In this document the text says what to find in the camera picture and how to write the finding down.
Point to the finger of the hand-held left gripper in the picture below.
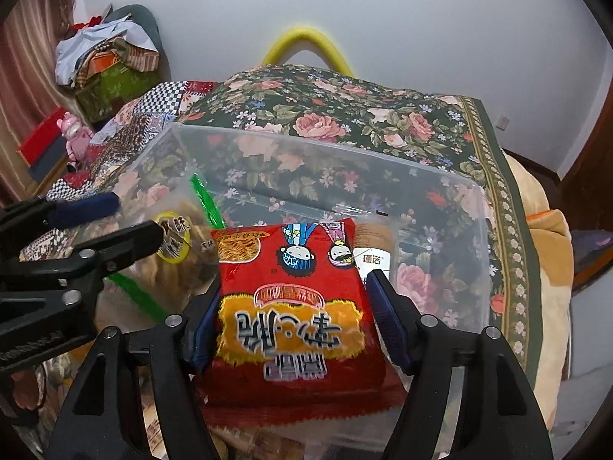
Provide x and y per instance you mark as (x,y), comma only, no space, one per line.
(91,208)
(124,244)

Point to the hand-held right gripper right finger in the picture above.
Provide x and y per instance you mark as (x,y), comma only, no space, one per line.
(385,316)

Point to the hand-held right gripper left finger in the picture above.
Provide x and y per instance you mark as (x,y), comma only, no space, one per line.
(201,340)

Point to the clear plastic storage bin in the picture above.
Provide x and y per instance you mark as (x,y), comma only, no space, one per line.
(431,249)

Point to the red noodle snack packet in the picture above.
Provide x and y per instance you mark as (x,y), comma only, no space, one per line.
(287,297)

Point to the clear biscuit bag green stripe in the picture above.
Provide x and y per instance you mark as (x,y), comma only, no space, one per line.
(191,268)

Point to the pink toy figure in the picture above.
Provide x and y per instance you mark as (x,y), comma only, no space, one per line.
(74,134)

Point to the red flat box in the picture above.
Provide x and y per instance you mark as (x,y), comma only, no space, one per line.
(40,134)

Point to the checkered patchwork quilt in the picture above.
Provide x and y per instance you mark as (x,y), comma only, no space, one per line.
(143,105)

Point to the green patterned box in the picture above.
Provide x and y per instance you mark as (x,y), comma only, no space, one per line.
(115,91)

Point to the brown curtain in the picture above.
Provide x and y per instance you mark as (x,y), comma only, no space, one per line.
(33,57)

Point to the pile of clothes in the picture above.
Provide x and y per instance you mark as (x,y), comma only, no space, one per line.
(96,43)

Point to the beige plush blanket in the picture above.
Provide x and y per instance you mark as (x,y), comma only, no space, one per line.
(550,297)

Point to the dark green floral blanket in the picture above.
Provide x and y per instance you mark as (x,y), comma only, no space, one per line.
(335,105)

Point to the dark wooden furniture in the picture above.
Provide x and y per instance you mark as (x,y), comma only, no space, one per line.
(589,163)

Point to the yellow foam tube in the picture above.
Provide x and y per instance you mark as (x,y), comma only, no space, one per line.
(292,36)

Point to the white wall outlet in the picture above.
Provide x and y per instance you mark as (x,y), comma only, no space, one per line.
(502,122)

